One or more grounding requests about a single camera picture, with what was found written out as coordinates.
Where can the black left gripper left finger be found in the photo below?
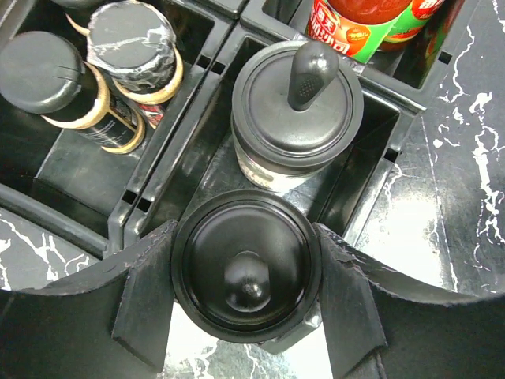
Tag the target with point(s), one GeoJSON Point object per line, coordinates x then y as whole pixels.
{"type": "Point", "coordinates": [110, 320]}

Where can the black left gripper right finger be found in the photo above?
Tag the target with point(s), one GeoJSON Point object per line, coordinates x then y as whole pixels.
{"type": "Point", "coordinates": [381, 323]}

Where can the black top grinder front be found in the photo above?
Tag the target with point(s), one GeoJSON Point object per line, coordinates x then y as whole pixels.
{"type": "Point", "coordinates": [246, 267]}

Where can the black grinder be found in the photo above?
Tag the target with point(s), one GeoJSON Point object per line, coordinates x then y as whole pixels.
{"type": "Point", "coordinates": [246, 267]}
{"type": "Point", "coordinates": [295, 107]}

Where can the black compartment organizer tray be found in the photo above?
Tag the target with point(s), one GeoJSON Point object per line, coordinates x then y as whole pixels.
{"type": "Point", "coordinates": [101, 202]}

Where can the black top grinder back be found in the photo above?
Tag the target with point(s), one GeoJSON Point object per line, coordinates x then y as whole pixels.
{"type": "Point", "coordinates": [295, 107]}

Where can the small glass jar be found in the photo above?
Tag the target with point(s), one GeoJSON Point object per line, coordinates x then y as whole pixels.
{"type": "Point", "coordinates": [135, 45]}
{"type": "Point", "coordinates": [44, 74]}

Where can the red sauce bottle front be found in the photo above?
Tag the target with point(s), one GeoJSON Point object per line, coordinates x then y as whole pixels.
{"type": "Point", "coordinates": [355, 28]}

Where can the red sauce bottle yellow cap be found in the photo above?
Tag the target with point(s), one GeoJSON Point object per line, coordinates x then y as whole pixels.
{"type": "Point", "coordinates": [410, 23]}

